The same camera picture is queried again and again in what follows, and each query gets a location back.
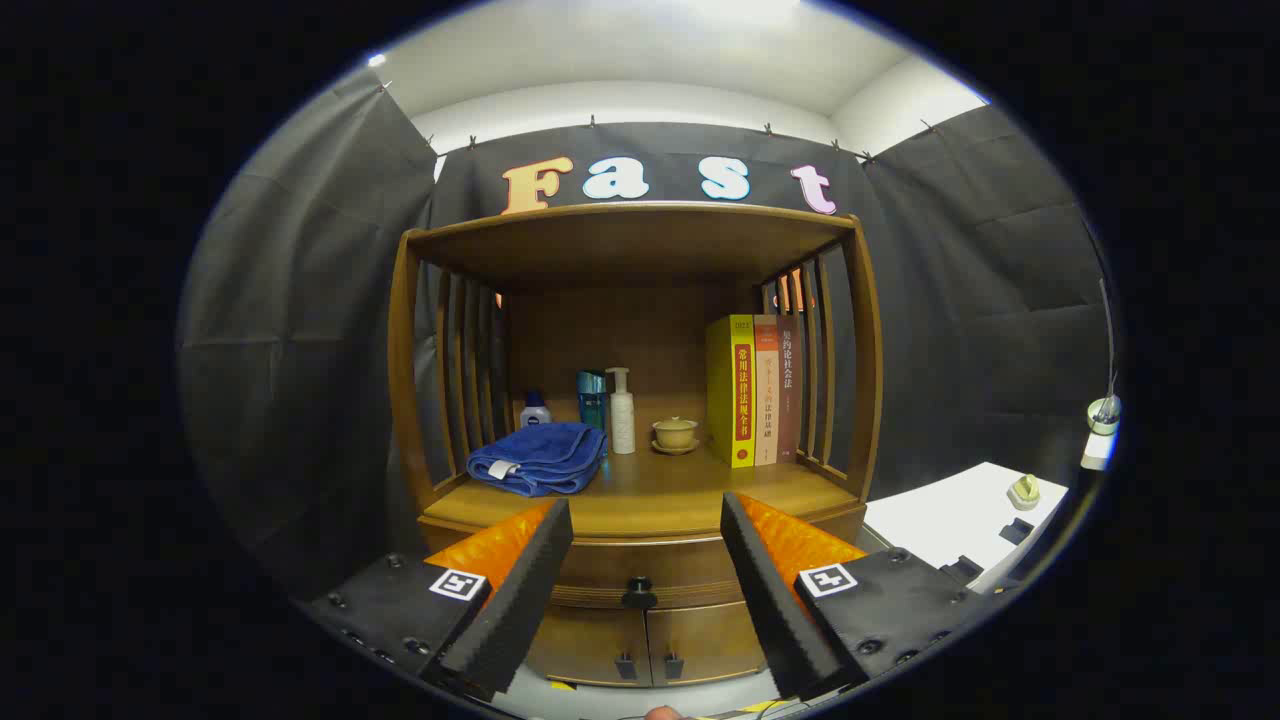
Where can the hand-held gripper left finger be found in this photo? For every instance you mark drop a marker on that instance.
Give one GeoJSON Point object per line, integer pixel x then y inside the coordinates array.
{"type": "Point", "coordinates": [515, 600]}

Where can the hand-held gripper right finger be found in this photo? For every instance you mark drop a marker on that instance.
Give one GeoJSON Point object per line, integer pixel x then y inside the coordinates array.
{"type": "Point", "coordinates": [775, 600]}

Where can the wooden drawer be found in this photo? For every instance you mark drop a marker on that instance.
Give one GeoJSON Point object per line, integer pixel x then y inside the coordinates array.
{"type": "Point", "coordinates": [650, 560]}

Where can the wooden cabinet door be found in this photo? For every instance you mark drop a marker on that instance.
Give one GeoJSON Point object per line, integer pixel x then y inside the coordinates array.
{"type": "Point", "coordinates": [585, 640]}
{"type": "Point", "coordinates": [705, 635]}

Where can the white side cabinet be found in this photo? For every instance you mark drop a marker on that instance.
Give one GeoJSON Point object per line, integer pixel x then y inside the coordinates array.
{"type": "Point", "coordinates": [950, 515]}

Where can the wooden cabinet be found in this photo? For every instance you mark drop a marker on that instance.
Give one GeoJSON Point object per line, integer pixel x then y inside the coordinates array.
{"type": "Point", "coordinates": [630, 240]}

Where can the blue folded towel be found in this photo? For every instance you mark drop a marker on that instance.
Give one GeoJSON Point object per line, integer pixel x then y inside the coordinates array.
{"type": "Point", "coordinates": [540, 455]}

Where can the beige saucer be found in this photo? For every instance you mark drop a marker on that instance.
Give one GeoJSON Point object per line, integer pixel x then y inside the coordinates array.
{"type": "Point", "coordinates": [676, 451]}

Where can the small black block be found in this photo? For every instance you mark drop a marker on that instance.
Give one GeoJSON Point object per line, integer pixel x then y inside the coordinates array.
{"type": "Point", "coordinates": [962, 570]}
{"type": "Point", "coordinates": [1017, 531]}

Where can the small white blue-capped bottle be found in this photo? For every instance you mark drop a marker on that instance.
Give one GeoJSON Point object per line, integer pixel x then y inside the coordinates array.
{"type": "Point", "coordinates": [535, 410]}

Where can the beige lidded teacup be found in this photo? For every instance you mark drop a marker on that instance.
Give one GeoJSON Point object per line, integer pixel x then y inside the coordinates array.
{"type": "Point", "coordinates": [675, 432]}

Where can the orange and white book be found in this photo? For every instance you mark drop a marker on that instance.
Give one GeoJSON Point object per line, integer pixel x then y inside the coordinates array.
{"type": "Point", "coordinates": [766, 400]}

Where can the brown book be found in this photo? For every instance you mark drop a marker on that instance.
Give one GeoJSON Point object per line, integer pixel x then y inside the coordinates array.
{"type": "Point", "coordinates": [788, 400]}

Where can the white pump bottle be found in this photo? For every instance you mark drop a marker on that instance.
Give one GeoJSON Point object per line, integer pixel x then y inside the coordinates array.
{"type": "Point", "coordinates": [622, 420]}

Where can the yellow book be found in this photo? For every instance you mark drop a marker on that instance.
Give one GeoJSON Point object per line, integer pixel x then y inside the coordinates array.
{"type": "Point", "coordinates": [730, 390]}

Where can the blue cosmetic bottle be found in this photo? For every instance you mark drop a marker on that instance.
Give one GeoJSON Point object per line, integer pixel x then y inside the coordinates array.
{"type": "Point", "coordinates": [591, 395]}

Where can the small cream tape roll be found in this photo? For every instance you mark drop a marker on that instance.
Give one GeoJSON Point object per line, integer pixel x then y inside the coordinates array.
{"type": "Point", "coordinates": [1024, 491]}

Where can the white clamp device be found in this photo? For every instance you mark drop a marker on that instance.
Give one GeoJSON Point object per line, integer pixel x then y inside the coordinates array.
{"type": "Point", "coordinates": [1102, 415]}

